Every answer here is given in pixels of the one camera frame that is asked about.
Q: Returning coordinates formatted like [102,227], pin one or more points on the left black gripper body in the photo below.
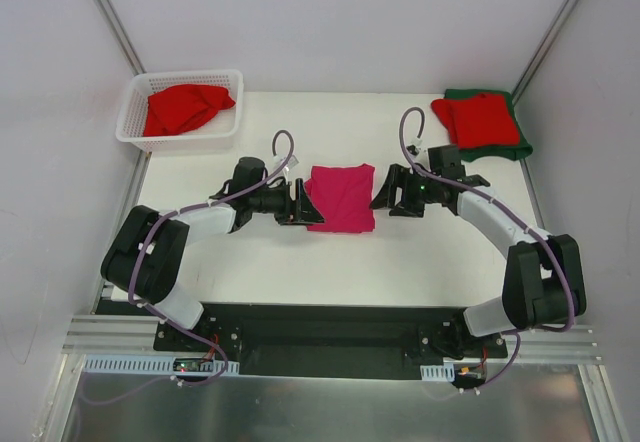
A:
[292,202]

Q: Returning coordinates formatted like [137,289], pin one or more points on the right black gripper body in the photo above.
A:
[405,192]

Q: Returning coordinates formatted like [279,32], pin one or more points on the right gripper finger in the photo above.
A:
[408,209]
[392,188]

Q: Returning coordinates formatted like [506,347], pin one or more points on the pink t shirt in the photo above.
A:
[342,195]

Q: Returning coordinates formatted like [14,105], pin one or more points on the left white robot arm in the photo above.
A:
[145,257]

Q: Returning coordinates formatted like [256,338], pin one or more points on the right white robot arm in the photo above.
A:
[543,284]

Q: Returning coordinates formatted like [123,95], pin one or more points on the folded red t shirt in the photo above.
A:
[480,121]

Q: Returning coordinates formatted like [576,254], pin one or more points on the folded green t shirt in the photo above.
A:
[511,152]

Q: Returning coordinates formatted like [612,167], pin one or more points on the white plastic basket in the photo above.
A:
[217,134]

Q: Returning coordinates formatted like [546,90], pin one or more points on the red crumpled t shirt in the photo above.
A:
[184,108]

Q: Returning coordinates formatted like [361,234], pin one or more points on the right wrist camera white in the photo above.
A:
[414,149]

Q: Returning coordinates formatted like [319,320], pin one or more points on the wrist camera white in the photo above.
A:
[414,149]
[284,164]

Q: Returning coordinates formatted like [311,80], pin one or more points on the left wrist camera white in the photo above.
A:
[284,164]

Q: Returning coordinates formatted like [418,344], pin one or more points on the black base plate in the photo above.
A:
[331,341]

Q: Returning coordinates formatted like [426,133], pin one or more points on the right grey cable duct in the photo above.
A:
[438,373]

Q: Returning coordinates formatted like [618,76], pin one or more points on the grey cable duct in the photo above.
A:
[438,373]
[158,365]

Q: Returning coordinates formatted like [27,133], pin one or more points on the left grey cable duct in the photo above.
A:
[158,365]

